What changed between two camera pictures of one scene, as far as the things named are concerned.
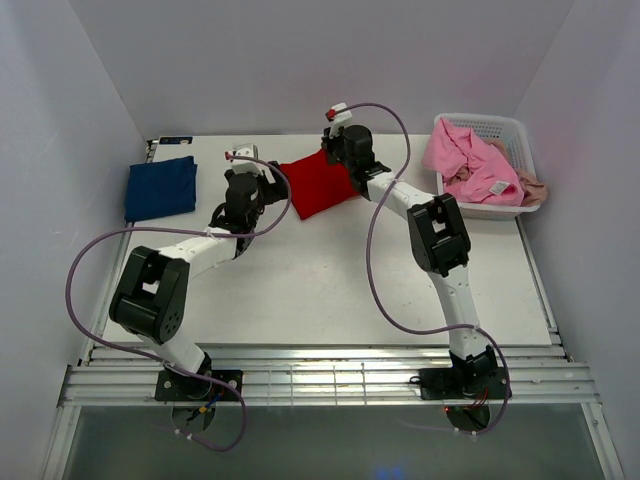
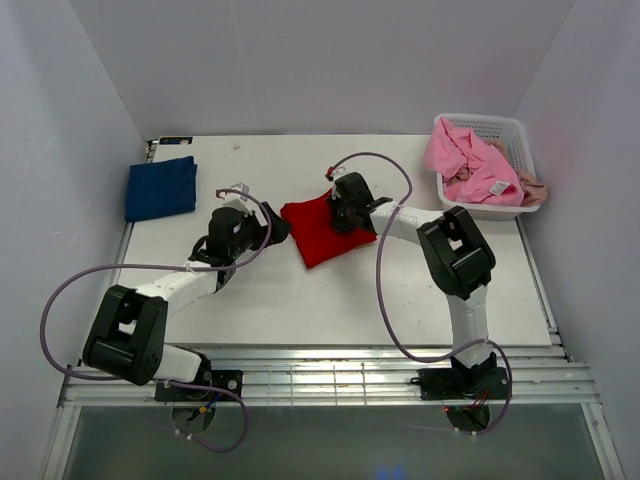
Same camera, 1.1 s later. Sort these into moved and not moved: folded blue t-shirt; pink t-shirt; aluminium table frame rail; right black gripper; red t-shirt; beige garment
Moved: right black gripper; red t-shirt
Not moved: folded blue t-shirt; aluminium table frame rail; beige garment; pink t-shirt
